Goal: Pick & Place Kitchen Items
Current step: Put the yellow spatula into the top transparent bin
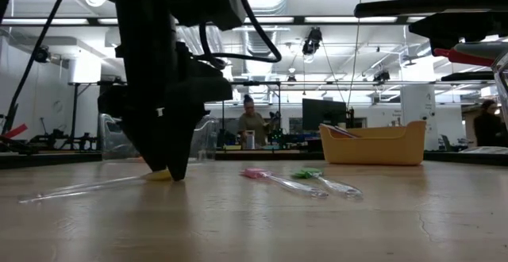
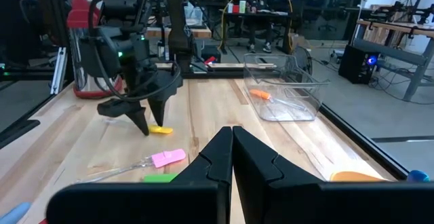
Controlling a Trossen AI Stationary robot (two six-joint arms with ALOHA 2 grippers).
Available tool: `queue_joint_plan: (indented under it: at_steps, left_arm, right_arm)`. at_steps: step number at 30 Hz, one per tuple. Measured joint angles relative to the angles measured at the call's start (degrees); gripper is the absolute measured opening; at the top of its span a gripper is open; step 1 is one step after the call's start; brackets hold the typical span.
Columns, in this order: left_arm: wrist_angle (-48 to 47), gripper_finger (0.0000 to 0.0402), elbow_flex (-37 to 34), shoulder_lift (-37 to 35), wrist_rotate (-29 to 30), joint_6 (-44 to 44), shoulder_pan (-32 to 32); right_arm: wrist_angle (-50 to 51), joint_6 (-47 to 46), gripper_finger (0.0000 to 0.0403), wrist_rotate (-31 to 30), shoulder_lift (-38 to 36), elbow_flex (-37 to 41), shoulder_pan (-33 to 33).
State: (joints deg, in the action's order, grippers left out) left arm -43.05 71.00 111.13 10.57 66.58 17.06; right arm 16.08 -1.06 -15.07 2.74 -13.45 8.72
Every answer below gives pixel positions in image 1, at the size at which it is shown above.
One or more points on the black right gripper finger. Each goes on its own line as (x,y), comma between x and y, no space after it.
(440,28)
(445,45)

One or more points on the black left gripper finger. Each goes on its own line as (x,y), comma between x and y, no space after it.
(180,147)
(148,143)

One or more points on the black solid nylon spoon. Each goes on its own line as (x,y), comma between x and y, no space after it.
(468,77)

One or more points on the clear plastic bin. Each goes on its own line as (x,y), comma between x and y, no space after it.
(503,91)
(206,143)

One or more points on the white round pillar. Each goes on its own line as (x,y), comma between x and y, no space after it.
(416,103)

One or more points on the black floor machine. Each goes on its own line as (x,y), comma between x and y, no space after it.
(81,141)

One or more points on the black ceiling spotlight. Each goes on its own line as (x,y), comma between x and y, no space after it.
(41,55)
(381,76)
(313,39)

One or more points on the person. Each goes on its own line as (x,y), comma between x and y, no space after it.
(488,127)
(252,127)

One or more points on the black metal rack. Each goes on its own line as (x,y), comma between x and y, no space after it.
(75,115)

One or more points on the yellow plastic bin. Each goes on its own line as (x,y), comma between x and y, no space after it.
(373,151)

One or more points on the red strip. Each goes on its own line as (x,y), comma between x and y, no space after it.
(16,131)

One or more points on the black computer monitor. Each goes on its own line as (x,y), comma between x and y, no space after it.
(323,115)

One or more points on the black overhead light bar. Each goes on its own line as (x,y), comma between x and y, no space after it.
(299,20)

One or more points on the black metal table frame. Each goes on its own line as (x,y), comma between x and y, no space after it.
(278,155)

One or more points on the black metal frame stand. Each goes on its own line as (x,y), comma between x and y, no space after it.
(258,83)

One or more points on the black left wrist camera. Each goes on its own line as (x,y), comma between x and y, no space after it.
(210,0)

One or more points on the silver ceiling air duct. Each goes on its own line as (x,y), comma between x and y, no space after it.
(274,0)

